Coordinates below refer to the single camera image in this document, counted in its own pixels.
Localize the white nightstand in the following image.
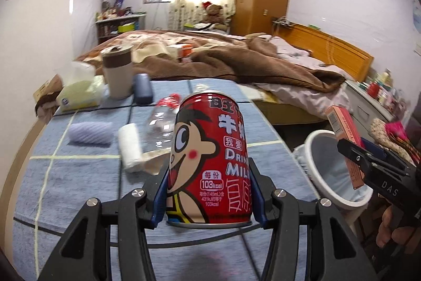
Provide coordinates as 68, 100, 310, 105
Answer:
344, 80, 408, 138

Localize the pink floral cloth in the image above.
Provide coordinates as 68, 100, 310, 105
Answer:
370, 120, 421, 165

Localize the cluttered shelf desk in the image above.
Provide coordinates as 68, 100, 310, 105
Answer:
95, 12, 147, 45

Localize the white and orange box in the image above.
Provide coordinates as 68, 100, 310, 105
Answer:
168, 43, 194, 63

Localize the red drink can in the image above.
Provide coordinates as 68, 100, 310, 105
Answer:
164, 91, 255, 229

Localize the power strip with cables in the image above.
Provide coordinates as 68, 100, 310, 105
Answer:
271, 17, 297, 27

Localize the white waste bin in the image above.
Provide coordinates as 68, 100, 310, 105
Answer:
294, 130, 375, 211

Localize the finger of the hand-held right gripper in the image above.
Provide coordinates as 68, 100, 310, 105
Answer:
336, 138, 410, 181
362, 137, 415, 167

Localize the blue checked tablecloth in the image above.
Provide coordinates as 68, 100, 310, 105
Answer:
13, 78, 319, 281

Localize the wooden bed headboard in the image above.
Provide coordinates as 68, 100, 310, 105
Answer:
274, 22, 375, 82

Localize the beige cup with brown band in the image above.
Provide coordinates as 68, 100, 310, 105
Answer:
100, 45, 135, 100

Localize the brown blanket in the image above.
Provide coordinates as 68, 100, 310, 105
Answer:
74, 31, 346, 93

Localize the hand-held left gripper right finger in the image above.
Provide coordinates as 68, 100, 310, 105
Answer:
248, 157, 379, 281

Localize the pale pink duvet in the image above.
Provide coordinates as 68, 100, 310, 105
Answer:
243, 36, 352, 111

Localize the blue glasses case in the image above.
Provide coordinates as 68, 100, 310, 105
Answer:
133, 73, 153, 105

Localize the purple fluffy cloth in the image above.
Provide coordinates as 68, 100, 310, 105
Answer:
67, 122, 112, 146

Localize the white cloth bag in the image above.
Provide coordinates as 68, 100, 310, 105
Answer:
138, 149, 172, 175

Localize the orange carton box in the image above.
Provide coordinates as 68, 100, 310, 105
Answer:
325, 105, 365, 191

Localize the yellow tissue pack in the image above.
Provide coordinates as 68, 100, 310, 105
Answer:
56, 61, 109, 112

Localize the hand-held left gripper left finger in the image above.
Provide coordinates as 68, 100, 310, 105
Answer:
38, 164, 170, 281

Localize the brown teddy bear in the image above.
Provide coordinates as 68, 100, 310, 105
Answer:
201, 1, 228, 25

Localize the person's right hand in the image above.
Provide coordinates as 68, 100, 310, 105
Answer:
377, 205, 418, 249

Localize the clear plastic bottle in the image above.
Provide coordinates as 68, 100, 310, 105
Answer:
140, 83, 218, 158

